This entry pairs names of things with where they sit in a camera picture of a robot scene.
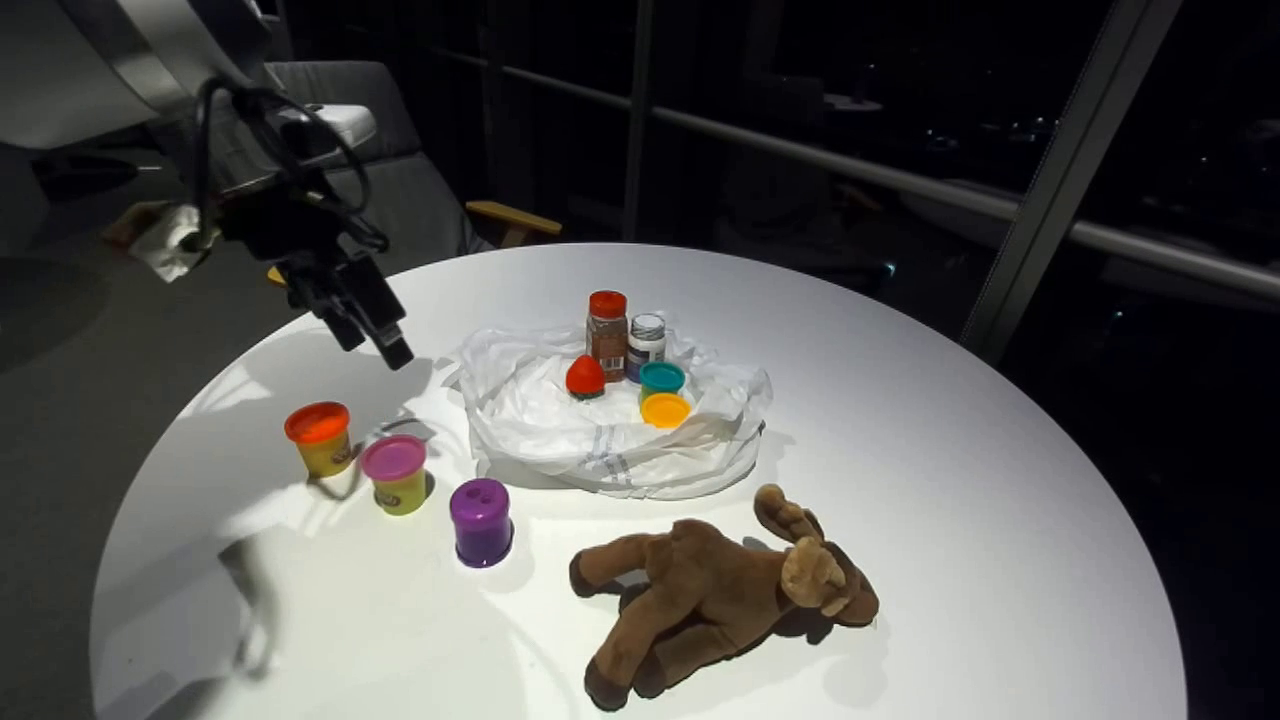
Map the orange lid dough tub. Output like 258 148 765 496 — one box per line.
280 394 361 484

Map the small white bottle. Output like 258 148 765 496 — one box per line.
629 310 671 382

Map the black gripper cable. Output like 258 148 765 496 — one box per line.
192 77 377 250

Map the magenta lid dough tub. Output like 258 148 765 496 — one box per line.
361 430 434 518

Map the small red ball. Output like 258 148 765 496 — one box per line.
562 351 613 402

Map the tall spice jar red lid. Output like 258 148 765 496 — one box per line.
583 287 630 382

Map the teal lid dough tub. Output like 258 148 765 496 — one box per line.
636 357 686 401

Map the grey window post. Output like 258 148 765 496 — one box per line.
954 0 1184 359

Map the amber lid dough tub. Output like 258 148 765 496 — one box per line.
636 389 694 435

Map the clear plastic bag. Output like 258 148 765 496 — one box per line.
443 323 775 503

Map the horizontal metal window rail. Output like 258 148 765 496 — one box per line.
434 48 1280 304

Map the purple dough tub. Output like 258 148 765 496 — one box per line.
443 477 520 571

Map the brown plush moose toy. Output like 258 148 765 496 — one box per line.
567 481 883 716

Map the dark window post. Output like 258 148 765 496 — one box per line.
622 0 664 222

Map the wooden chair armrest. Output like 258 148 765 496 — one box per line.
458 196 562 243

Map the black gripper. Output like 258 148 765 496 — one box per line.
216 185 415 374

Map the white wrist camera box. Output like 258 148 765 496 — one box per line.
272 95 382 160

